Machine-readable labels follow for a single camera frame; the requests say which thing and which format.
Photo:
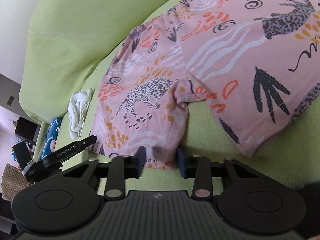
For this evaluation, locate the white crumpled garment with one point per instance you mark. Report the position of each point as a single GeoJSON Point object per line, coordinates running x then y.
{"type": "Point", "coordinates": [77, 110]}

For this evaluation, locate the quilted brown chair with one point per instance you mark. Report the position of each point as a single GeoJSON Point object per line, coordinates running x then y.
{"type": "Point", "coordinates": [13, 182]}

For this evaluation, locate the blue patterned pillow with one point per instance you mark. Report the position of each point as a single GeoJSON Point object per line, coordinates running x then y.
{"type": "Point", "coordinates": [51, 137]}

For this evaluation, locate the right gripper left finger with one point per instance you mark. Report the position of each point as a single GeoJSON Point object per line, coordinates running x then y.
{"type": "Point", "coordinates": [121, 169]}

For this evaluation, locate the black refrigerator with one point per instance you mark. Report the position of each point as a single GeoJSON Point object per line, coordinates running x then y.
{"type": "Point", "coordinates": [27, 130]}

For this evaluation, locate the pink patterned shorts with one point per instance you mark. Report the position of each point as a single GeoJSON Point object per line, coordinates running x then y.
{"type": "Point", "coordinates": [254, 62]}

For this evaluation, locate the green sofa cover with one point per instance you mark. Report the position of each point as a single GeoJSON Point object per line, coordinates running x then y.
{"type": "Point", "coordinates": [70, 44]}

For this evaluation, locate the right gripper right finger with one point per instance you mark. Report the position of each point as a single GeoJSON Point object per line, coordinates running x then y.
{"type": "Point", "coordinates": [199, 168]}

